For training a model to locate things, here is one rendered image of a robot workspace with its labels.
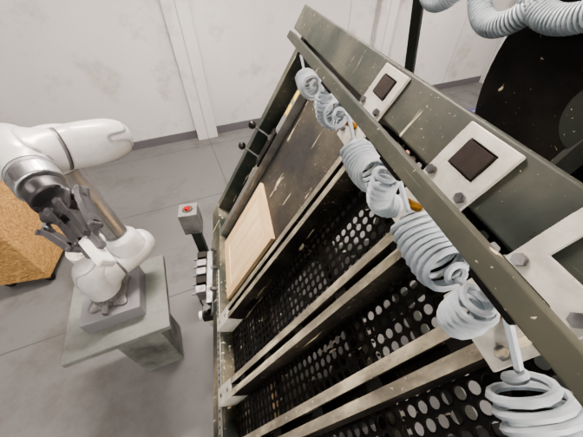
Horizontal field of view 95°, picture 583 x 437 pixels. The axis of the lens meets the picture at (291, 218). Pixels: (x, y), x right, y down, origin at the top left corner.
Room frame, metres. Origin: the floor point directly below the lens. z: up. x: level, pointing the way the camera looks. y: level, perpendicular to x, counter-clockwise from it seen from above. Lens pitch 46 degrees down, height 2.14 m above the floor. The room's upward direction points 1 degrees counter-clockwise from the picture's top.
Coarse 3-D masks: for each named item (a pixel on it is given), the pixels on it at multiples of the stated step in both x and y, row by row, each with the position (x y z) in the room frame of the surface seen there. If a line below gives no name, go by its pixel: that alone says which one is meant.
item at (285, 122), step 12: (300, 96) 1.17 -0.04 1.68; (300, 108) 1.17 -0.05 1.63; (288, 120) 1.15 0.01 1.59; (276, 144) 1.14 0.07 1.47; (264, 168) 1.13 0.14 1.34; (252, 180) 1.12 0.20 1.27; (240, 192) 1.15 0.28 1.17; (240, 204) 1.10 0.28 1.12; (228, 216) 1.12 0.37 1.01; (228, 228) 1.08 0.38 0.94
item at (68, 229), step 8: (48, 208) 0.38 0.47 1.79; (48, 216) 0.36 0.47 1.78; (56, 216) 0.36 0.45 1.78; (56, 224) 0.35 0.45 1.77; (64, 224) 0.35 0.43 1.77; (72, 224) 0.36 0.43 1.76; (64, 232) 0.33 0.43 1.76; (72, 232) 0.33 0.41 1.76; (80, 232) 0.35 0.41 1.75; (72, 240) 0.32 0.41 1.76
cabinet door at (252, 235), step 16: (256, 192) 1.03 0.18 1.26; (256, 208) 0.95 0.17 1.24; (240, 224) 0.98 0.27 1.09; (256, 224) 0.86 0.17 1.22; (240, 240) 0.88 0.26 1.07; (256, 240) 0.77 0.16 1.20; (272, 240) 0.70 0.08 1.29; (240, 256) 0.80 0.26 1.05; (256, 256) 0.70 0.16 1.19; (240, 272) 0.70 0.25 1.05
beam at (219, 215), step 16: (224, 240) 1.03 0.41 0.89; (224, 256) 0.91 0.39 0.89; (224, 272) 0.80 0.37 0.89; (224, 288) 0.71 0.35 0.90; (224, 304) 0.61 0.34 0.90; (224, 336) 0.46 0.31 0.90; (224, 352) 0.39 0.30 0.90; (224, 368) 0.33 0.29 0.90; (224, 416) 0.16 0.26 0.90; (224, 432) 0.12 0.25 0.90
